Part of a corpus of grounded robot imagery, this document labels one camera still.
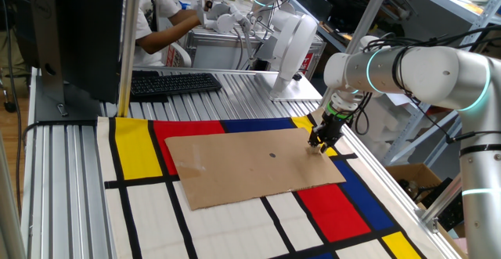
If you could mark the black device in box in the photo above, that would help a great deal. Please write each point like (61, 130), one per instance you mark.
(450, 218)

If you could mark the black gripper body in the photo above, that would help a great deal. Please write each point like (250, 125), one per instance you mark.
(329, 128)

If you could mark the white haptic control device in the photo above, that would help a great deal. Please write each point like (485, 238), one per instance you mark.
(291, 44)

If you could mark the grey monitor stand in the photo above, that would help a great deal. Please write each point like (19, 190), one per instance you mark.
(47, 55)

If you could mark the silver metal case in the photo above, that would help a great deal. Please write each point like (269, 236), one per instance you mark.
(219, 55)

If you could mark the black chair caster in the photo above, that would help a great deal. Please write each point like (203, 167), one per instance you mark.
(9, 106)

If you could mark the bare person forearm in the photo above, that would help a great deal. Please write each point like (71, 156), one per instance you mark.
(168, 32)

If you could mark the white foam packing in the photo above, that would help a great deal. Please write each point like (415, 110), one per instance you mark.
(375, 134)

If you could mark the black computer keyboard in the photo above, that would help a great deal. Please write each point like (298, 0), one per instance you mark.
(172, 83)

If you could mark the colour block patterned cloth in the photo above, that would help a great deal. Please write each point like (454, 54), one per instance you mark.
(156, 220)

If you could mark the open cardboard box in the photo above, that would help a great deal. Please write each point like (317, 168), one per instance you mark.
(411, 171)

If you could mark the aluminium frame post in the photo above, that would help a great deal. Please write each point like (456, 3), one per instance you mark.
(444, 199)
(368, 12)
(129, 55)

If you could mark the brown cardboard sheet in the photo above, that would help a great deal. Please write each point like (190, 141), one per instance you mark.
(219, 169)

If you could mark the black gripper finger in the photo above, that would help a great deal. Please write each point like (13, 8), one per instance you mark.
(314, 140)
(326, 145)

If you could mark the pink packet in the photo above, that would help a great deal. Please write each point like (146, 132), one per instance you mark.
(460, 248)

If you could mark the black computer monitor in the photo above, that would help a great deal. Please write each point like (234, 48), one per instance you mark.
(90, 36)

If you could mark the grey metal shelf rack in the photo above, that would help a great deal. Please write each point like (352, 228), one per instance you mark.
(438, 1)

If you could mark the silver device base plate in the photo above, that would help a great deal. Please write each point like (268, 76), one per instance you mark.
(297, 91)

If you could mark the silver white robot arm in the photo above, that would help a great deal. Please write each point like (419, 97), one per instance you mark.
(430, 75)

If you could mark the white plastic chair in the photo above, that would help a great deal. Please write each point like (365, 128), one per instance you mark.
(181, 51)

